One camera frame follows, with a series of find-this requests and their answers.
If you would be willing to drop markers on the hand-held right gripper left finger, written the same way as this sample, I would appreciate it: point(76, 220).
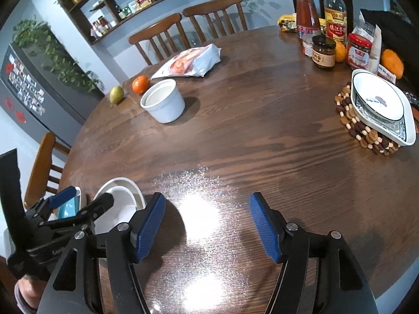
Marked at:
point(149, 225)

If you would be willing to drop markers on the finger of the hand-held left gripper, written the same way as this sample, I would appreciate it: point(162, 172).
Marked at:
point(98, 204)
point(62, 199)

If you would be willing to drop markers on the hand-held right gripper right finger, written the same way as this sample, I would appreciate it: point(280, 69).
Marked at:
point(265, 229)

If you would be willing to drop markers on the small white bowl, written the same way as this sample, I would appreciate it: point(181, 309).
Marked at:
point(121, 209)

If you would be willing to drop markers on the large white bowl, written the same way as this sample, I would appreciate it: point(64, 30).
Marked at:
point(136, 192)

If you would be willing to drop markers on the square blue patterned plate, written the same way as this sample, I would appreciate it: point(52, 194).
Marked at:
point(392, 127)

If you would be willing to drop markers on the white black rimmed plate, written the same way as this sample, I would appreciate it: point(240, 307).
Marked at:
point(376, 98)

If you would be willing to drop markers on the wooden chair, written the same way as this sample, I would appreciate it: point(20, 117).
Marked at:
point(45, 157)
point(154, 29)
point(212, 6)

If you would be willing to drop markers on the person's foot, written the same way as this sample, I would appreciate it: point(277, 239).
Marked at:
point(27, 291)

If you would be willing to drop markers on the red paper decoration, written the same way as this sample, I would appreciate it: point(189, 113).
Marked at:
point(9, 103)
point(21, 116)

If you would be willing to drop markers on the grey refrigerator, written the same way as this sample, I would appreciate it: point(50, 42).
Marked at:
point(55, 104)

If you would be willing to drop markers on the green pear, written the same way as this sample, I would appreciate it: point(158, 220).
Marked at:
point(117, 95)

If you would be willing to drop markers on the white ceramic cup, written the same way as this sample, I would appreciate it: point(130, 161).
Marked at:
point(167, 108)

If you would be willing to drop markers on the cluster of fridge photos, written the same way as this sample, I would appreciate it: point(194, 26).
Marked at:
point(26, 85)

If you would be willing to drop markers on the orange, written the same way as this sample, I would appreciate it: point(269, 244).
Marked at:
point(140, 85)
point(341, 52)
point(392, 62)

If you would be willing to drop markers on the wooden bead trivet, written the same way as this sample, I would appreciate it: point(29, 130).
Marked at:
point(353, 117)

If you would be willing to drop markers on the white snack bag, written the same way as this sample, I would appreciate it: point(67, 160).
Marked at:
point(190, 60)

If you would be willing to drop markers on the brown sauce jar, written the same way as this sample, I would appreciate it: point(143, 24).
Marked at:
point(324, 54)

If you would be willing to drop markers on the small red label jar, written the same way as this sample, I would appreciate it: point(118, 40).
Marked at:
point(307, 48)

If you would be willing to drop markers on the dark remote control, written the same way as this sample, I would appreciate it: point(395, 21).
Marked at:
point(412, 99)

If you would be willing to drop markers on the red chili sauce jar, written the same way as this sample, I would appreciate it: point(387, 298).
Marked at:
point(358, 54)

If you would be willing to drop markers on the row of shelf jars and bottles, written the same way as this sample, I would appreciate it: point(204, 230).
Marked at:
point(140, 1)

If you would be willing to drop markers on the yellow black snack packet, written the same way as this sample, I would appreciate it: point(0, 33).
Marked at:
point(288, 23)

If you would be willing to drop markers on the white paper bag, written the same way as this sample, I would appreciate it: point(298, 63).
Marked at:
point(374, 49)

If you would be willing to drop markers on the red ketchup bottle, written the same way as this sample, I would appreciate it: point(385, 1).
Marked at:
point(307, 16)

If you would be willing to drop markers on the yellow cap vinegar bottle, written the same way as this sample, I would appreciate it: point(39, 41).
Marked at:
point(334, 16)

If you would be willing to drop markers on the black bag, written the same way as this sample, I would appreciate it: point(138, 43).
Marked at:
point(397, 29)

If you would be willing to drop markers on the wooden wall shelf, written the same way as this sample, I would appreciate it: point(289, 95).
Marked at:
point(108, 1)

